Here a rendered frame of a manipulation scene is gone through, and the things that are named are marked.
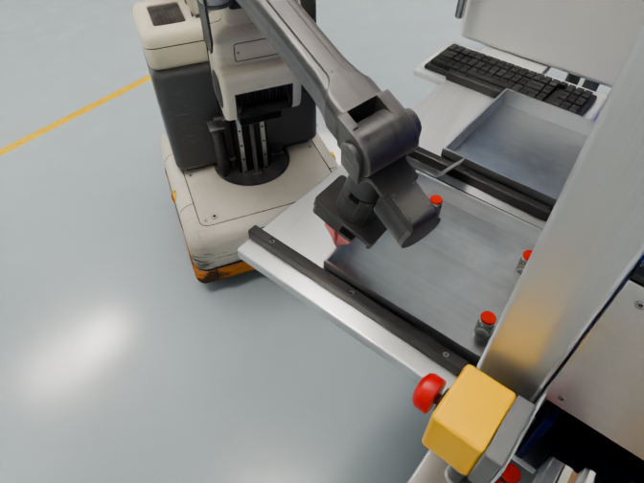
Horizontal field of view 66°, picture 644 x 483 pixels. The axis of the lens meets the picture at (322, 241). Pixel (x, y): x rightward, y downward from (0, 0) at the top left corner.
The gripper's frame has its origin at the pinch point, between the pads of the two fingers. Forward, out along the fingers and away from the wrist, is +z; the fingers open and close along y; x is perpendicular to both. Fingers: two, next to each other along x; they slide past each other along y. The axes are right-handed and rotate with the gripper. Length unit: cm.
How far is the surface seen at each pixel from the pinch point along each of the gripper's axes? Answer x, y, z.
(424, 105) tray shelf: 43.8, -8.9, 6.3
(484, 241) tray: 16.0, 17.1, -2.2
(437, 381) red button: -16.7, 20.3, -17.5
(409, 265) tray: 4.4, 10.5, -0.4
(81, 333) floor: -23, -60, 113
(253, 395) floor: -3, -2, 95
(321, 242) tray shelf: -0.1, -2.5, 3.7
